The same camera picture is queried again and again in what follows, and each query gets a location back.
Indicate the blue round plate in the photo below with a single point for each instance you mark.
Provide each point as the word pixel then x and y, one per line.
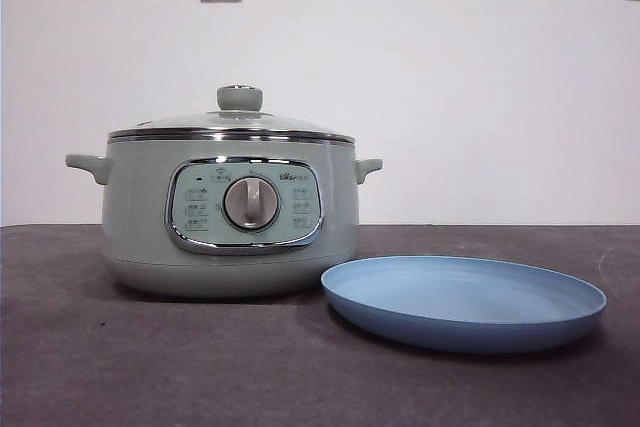
pixel 450 327

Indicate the glass lid with green knob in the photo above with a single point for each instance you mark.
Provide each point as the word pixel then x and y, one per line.
pixel 235 119

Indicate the pale green electric steamer pot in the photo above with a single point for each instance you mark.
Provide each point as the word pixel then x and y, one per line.
pixel 140 207

